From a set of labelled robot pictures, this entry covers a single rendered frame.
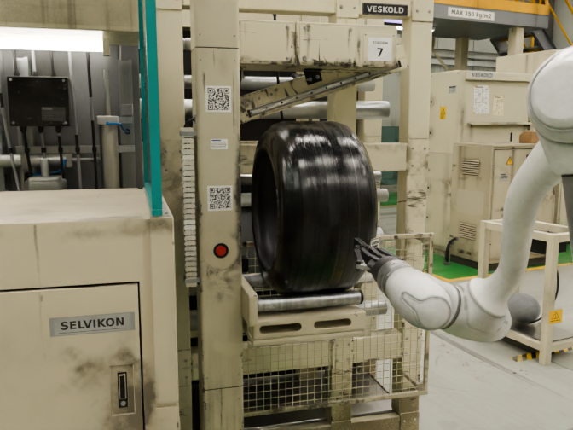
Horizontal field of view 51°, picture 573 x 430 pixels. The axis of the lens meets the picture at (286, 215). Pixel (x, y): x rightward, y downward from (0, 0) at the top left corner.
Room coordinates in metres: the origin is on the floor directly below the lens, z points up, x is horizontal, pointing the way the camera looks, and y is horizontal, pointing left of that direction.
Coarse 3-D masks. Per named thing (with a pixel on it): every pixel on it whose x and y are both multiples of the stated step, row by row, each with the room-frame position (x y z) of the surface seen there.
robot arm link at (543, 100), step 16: (544, 64) 0.82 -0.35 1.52; (560, 64) 0.79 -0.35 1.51; (544, 80) 0.80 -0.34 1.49; (560, 80) 0.79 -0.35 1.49; (528, 96) 0.83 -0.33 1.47; (544, 96) 0.80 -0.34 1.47; (560, 96) 0.79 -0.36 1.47; (528, 112) 0.84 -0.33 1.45; (544, 112) 0.80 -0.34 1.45; (560, 112) 0.78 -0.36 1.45; (544, 128) 0.81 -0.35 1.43; (560, 128) 0.79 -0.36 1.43; (544, 144) 0.85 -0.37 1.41; (560, 144) 0.82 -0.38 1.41; (560, 160) 0.83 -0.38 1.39
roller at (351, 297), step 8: (272, 296) 1.75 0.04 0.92; (280, 296) 1.75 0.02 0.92; (288, 296) 1.75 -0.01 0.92; (296, 296) 1.76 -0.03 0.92; (304, 296) 1.76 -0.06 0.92; (312, 296) 1.77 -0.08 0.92; (320, 296) 1.77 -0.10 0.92; (328, 296) 1.78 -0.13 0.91; (336, 296) 1.78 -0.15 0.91; (344, 296) 1.79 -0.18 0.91; (352, 296) 1.79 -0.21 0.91; (360, 296) 1.80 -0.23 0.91; (264, 304) 1.72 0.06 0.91; (272, 304) 1.73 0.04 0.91; (280, 304) 1.73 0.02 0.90; (288, 304) 1.74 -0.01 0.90; (296, 304) 1.74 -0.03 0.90; (304, 304) 1.75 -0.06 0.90; (312, 304) 1.76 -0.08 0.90; (320, 304) 1.76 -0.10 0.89; (328, 304) 1.77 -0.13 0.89; (336, 304) 1.78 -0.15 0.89; (344, 304) 1.79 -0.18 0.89; (352, 304) 1.80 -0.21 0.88
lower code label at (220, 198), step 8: (208, 192) 1.76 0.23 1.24; (216, 192) 1.76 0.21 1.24; (224, 192) 1.77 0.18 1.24; (232, 192) 1.77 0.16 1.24; (208, 200) 1.76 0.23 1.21; (216, 200) 1.76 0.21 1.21; (224, 200) 1.77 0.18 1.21; (232, 200) 1.77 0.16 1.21; (208, 208) 1.76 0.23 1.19; (216, 208) 1.76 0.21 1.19; (224, 208) 1.77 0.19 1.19; (232, 208) 1.77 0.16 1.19
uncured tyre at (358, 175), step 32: (288, 128) 1.80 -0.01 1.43; (320, 128) 1.82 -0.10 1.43; (256, 160) 2.01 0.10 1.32; (288, 160) 1.70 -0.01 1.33; (320, 160) 1.70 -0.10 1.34; (352, 160) 1.72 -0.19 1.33; (256, 192) 2.07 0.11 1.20; (288, 192) 1.66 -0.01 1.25; (320, 192) 1.65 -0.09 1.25; (352, 192) 1.68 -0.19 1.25; (256, 224) 2.06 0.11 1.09; (288, 224) 1.65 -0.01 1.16; (320, 224) 1.64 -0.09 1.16; (352, 224) 1.66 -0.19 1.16; (288, 256) 1.67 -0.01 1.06; (320, 256) 1.66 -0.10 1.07; (352, 256) 1.69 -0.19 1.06; (288, 288) 1.74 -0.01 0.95; (320, 288) 1.76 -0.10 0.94
